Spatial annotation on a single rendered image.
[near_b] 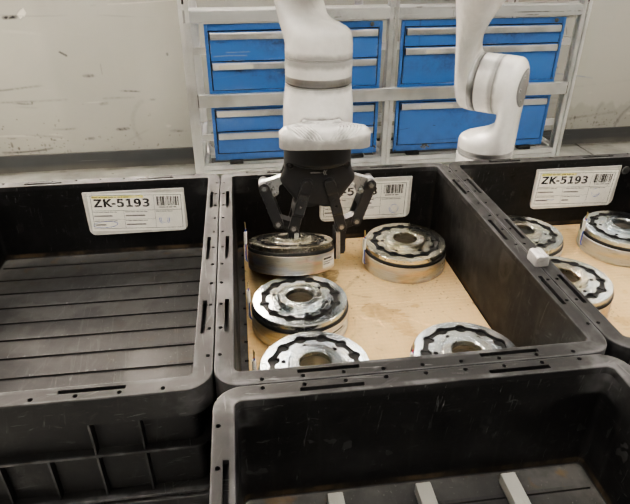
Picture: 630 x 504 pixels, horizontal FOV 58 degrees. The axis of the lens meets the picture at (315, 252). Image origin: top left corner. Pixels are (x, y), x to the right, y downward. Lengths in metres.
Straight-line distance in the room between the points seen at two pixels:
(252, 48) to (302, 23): 1.84
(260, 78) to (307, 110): 1.87
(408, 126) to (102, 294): 2.07
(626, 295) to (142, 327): 0.56
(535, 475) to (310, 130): 0.36
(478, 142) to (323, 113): 0.43
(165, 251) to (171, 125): 2.65
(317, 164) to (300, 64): 0.10
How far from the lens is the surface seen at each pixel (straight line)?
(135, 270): 0.75
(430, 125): 2.66
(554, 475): 0.52
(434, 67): 2.60
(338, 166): 0.62
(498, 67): 0.95
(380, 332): 0.61
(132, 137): 3.46
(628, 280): 0.79
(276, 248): 0.64
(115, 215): 0.77
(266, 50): 2.43
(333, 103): 0.59
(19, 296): 0.75
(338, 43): 0.59
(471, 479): 0.49
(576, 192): 0.88
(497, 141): 0.96
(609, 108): 4.13
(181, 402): 0.42
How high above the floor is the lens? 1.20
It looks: 30 degrees down
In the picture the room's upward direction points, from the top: straight up
